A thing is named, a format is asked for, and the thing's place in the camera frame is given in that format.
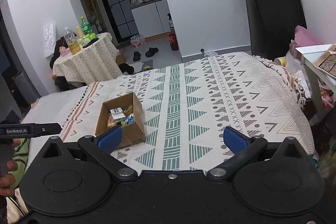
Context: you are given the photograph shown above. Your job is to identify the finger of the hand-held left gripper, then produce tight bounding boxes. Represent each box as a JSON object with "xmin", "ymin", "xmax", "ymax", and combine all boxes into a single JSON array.
[{"xmin": 39, "ymin": 123, "xmax": 63, "ymax": 135}]

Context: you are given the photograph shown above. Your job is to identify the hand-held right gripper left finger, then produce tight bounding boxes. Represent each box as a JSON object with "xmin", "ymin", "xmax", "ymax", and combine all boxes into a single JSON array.
[{"xmin": 39, "ymin": 126, "xmax": 138, "ymax": 179}]

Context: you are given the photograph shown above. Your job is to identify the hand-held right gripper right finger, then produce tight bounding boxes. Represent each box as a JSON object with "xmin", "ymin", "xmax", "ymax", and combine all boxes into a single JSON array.
[{"xmin": 207, "ymin": 126, "xmax": 302, "ymax": 179}]

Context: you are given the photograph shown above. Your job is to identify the orange cracker packet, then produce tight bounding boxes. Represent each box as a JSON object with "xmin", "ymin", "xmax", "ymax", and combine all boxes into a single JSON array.
[{"xmin": 106, "ymin": 115, "xmax": 117, "ymax": 131}]

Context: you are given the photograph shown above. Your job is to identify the brown cardboard box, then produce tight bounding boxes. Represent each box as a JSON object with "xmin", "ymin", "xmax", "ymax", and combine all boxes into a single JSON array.
[{"xmin": 95, "ymin": 92, "xmax": 146, "ymax": 149}]

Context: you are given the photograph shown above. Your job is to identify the white and black snack packet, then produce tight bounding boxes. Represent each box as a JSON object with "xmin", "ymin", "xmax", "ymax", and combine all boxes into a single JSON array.
[{"xmin": 110, "ymin": 107, "xmax": 126, "ymax": 121}]

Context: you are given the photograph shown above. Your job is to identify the person's left hand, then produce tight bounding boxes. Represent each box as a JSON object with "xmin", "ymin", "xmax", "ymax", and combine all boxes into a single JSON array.
[{"xmin": 0, "ymin": 139, "xmax": 21, "ymax": 197}]

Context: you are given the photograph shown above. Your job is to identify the white bed sheet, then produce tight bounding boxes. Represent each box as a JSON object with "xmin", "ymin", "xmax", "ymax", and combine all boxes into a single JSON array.
[{"xmin": 20, "ymin": 82, "xmax": 92, "ymax": 161}]

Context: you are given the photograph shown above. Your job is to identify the person's green clothing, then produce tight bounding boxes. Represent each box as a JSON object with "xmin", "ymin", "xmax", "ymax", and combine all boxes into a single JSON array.
[{"xmin": 12, "ymin": 137, "xmax": 30, "ymax": 180}]

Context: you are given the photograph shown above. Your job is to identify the patterned bed blanket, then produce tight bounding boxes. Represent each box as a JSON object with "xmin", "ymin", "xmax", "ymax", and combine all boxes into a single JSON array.
[{"xmin": 60, "ymin": 51, "xmax": 315, "ymax": 170}]

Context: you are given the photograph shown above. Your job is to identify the grey trash bin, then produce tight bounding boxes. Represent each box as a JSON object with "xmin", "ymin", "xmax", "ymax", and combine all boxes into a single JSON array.
[{"xmin": 12, "ymin": 70, "xmax": 41, "ymax": 106}]

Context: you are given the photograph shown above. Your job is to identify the round table with dotted tablecloth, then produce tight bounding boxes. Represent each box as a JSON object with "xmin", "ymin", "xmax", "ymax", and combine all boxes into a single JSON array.
[{"xmin": 52, "ymin": 32, "xmax": 122, "ymax": 83}]

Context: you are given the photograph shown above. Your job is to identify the small cardboard box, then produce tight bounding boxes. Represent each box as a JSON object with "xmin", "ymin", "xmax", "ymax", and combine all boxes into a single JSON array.
[{"xmin": 115, "ymin": 49, "xmax": 127, "ymax": 65}]

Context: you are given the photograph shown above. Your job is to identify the clear bottle with yellow liquid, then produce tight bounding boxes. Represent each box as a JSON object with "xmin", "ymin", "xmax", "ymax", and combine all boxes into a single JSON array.
[{"xmin": 64, "ymin": 27, "xmax": 80, "ymax": 54}]

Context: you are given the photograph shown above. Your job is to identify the bubble wrap sheet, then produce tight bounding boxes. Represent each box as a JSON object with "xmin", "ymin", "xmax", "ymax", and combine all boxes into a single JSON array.
[{"xmin": 43, "ymin": 22, "xmax": 57, "ymax": 58}]

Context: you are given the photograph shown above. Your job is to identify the green wipes packet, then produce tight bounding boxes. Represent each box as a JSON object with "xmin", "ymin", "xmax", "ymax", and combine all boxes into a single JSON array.
[{"xmin": 78, "ymin": 33, "xmax": 97, "ymax": 47}]

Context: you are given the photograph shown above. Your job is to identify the pack of water bottles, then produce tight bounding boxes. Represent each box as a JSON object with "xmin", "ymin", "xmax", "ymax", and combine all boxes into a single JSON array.
[{"xmin": 130, "ymin": 34, "xmax": 147, "ymax": 48}]

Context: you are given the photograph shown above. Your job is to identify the green soda bottle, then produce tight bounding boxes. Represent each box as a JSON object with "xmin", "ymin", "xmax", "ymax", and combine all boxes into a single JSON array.
[{"xmin": 80, "ymin": 16, "xmax": 92, "ymax": 35}]

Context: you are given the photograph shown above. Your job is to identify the white side table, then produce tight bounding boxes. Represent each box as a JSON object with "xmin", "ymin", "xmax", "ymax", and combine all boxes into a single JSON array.
[{"xmin": 294, "ymin": 43, "xmax": 336, "ymax": 122}]

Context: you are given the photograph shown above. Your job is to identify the dark cola bottle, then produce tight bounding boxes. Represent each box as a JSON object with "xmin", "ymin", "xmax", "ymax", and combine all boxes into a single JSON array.
[{"xmin": 169, "ymin": 26, "xmax": 179, "ymax": 51}]

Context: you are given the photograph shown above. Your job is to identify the patterned tray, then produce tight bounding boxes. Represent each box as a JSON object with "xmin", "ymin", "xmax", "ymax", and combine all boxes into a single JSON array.
[{"xmin": 312, "ymin": 44, "xmax": 336, "ymax": 77}]

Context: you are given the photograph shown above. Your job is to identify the pink pillow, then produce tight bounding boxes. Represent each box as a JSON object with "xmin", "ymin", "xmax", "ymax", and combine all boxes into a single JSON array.
[{"xmin": 290, "ymin": 25, "xmax": 323, "ymax": 52}]

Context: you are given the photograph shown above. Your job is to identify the white cabinet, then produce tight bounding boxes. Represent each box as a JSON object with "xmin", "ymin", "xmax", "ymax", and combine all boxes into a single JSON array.
[{"xmin": 131, "ymin": 0, "xmax": 171, "ymax": 38}]

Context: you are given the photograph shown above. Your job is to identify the black glass-panel door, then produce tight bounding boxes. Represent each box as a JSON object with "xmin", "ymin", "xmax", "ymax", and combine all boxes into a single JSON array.
[{"xmin": 93, "ymin": 0, "xmax": 139, "ymax": 41}]

